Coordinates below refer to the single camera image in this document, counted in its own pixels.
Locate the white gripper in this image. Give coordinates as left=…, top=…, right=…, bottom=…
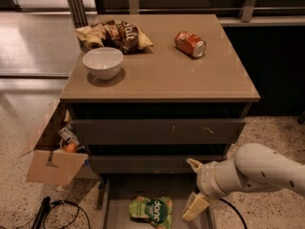
left=182, top=158, right=226, bottom=221

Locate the green rice chip bag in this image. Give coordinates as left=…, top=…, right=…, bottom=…
left=129, top=196, right=173, bottom=229

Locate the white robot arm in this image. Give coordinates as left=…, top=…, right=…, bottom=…
left=182, top=143, right=305, bottom=221

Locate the middle grey drawer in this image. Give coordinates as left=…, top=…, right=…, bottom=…
left=89, top=155, right=227, bottom=174

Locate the grey drawer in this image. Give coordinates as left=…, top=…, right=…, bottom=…
left=89, top=155, right=227, bottom=174
left=71, top=119, right=245, bottom=145

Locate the open bottom drawer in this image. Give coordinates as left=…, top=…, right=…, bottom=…
left=102, top=174, right=216, bottom=229

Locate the grey drawer cabinet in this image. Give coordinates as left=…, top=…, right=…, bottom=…
left=59, top=13, right=261, bottom=183

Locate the top grey drawer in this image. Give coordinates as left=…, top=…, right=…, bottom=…
left=71, top=119, right=245, bottom=145

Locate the brown salt chip bag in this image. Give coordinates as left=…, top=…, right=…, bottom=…
left=75, top=20, right=153, bottom=54

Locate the orange fruit in box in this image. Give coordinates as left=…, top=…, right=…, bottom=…
left=65, top=143, right=77, bottom=153

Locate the small grey packet in box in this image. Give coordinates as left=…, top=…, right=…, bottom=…
left=58, top=127, right=79, bottom=145

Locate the orange soda can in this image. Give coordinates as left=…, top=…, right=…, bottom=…
left=174, top=31, right=206, bottom=58

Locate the open cardboard box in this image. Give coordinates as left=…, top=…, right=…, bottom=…
left=20, top=99, right=97, bottom=185

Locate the white ceramic bowl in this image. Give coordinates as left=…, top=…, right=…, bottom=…
left=83, top=47, right=123, bottom=80

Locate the black bar on floor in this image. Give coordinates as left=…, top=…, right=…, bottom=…
left=31, top=197, right=51, bottom=229

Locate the black cable right floor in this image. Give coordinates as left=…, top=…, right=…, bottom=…
left=218, top=198, right=249, bottom=229

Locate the black cable on floor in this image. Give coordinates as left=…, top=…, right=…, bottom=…
left=0, top=199, right=92, bottom=229

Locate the metal railing frame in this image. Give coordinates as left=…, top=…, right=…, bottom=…
left=67, top=0, right=305, bottom=27

